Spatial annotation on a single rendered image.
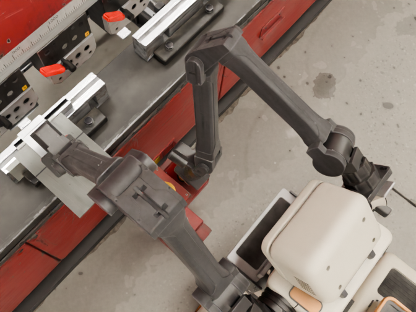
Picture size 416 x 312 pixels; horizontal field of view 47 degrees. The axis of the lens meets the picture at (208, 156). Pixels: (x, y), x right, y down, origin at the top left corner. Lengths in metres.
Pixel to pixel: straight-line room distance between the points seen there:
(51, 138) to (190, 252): 0.50
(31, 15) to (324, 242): 0.74
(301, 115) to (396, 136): 1.64
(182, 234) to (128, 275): 1.54
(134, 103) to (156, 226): 0.89
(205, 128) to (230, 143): 1.21
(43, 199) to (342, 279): 0.90
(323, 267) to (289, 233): 0.10
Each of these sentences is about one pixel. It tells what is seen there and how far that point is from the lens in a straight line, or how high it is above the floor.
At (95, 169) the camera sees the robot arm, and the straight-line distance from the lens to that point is 0.87.
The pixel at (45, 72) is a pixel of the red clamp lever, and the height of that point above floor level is 1.32.
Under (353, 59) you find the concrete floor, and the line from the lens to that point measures 2.84.
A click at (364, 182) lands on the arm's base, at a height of 1.23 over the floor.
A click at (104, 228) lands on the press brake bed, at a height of 0.05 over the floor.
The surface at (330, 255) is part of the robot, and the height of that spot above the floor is 1.38.
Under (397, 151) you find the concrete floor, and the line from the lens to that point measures 2.69.
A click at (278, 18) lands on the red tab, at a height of 0.56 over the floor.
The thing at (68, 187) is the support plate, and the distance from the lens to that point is 1.38.
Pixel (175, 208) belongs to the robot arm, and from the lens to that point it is 0.75.
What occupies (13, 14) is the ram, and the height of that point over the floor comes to 1.49.
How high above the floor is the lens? 2.30
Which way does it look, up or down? 71 degrees down
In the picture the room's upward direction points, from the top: 10 degrees clockwise
